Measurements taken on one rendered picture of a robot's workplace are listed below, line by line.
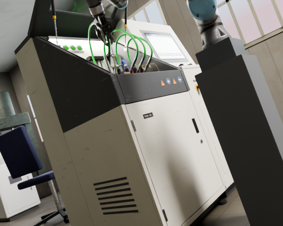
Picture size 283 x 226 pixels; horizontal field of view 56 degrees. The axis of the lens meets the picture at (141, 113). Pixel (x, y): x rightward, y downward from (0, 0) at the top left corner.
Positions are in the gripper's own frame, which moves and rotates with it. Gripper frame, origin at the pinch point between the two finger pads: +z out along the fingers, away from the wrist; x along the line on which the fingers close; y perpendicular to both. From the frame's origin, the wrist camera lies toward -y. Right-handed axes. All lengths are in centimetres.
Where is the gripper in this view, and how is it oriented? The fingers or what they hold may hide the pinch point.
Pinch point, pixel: (108, 43)
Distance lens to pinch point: 166.9
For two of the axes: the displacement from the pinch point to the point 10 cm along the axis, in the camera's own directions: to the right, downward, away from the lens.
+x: 8.3, -5.1, 2.2
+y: 4.9, 4.9, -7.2
